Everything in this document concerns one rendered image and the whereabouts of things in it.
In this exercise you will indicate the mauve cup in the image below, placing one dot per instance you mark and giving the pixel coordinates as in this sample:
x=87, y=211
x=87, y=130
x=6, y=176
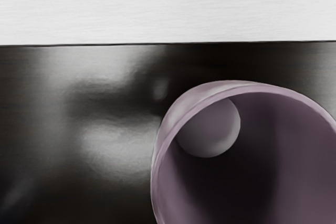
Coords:
x=302, y=155

